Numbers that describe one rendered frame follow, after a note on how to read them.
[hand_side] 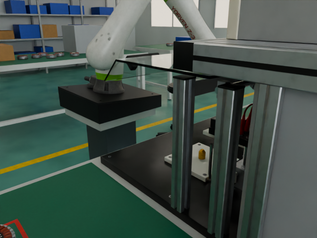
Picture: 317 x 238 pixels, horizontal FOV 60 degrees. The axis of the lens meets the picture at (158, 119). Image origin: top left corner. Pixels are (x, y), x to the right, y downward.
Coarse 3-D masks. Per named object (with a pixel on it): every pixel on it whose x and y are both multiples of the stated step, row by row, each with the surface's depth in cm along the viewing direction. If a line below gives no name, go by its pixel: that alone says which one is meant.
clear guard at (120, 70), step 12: (120, 60) 61; (132, 60) 60; (144, 60) 60; (156, 60) 60; (168, 60) 60; (108, 72) 66; (120, 72) 68; (132, 72) 71; (144, 72) 74; (156, 72) 78; (180, 72) 48; (192, 72) 46
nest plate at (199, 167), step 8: (200, 144) 86; (192, 152) 81; (208, 152) 81; (168, 160) 77; (192, 160) 76; (200, 160) 76; (208, 160) 76; (192, 168) 72; (200, 168) 72; (208, 168) 72; (200, 176) 69
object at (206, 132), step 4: (212, 120) 67; (212, 124) 68; (208, 128) 72; (212, 128) 68; (204, 132) 71; (208, 132) 70; (212, 132) 68; (212, 136) 69; (240, 136) 63; (244, 136) 63; (248, 136) 62; (240, 140) 62; (244, 140) 61; (248, 140) 61; (240, 144) 62; (244, 144) 62; (244, 148) 63; (244, 152) 63; (244, 156) 63; (244, 160) 64; (244, 164) 64
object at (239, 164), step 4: (240, 160) 68; (236, 164) 66; (240, 164) 66; (236, 168) 64; (240, 168) 64; (244, 168) 64; (240, 172) 64; (240, 176) 64; (236, 180) 65; (240, 180) 64; (236, 184) 66; (240, 184) 65; (240, 188) 65
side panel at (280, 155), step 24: (264, 96) 36; (288, 96) 35; (312, 96) 32; (264, 120) 37; (288, 120) 35; (312, 120) 33; (264, 144) 38; (288, 144) 36; (312, 144) 34; (264, 168) 38; (288, 168) 37; (312, 168) 34; (264, 192) 39; (288, 192) 38; (312, 192) 35; (264, 216) 41; (288, 216) 38; (312, 216) 36
